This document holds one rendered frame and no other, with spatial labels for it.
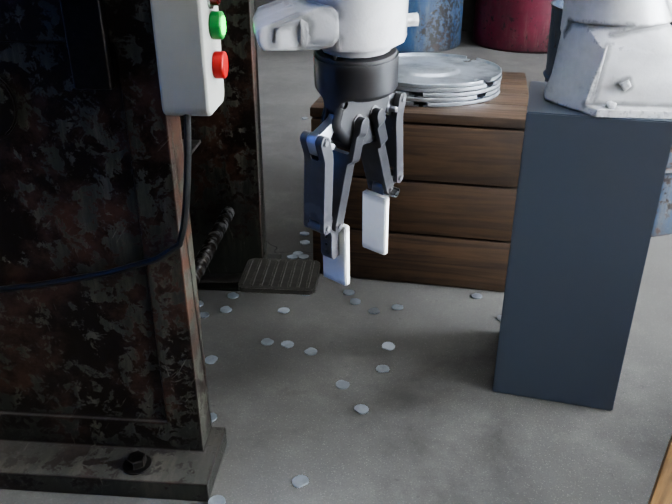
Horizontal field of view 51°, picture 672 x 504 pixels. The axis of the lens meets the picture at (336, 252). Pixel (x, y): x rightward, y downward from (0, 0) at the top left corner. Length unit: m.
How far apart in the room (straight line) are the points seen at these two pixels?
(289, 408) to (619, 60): 0.67
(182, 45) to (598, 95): 0.52
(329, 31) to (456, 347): 0.77
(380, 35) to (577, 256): 0.53
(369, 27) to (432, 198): 0.79
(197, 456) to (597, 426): 0.58
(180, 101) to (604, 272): 0.62
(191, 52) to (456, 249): 0.79
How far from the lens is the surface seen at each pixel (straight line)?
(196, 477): 0.97
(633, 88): 0.99
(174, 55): 0.75
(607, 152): 0.98
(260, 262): 1.16
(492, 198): 1.34
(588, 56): 0.97
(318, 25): 0.59
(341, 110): 0.63
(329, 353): 1.22
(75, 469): 1.02
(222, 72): 0.76
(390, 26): 0.60
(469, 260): 1.40
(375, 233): 0.75
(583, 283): 1.05
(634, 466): 1.09
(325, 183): 0.63
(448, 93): 1.34
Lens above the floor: 0.70
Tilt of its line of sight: 27 degrees down
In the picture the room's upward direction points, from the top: straight up
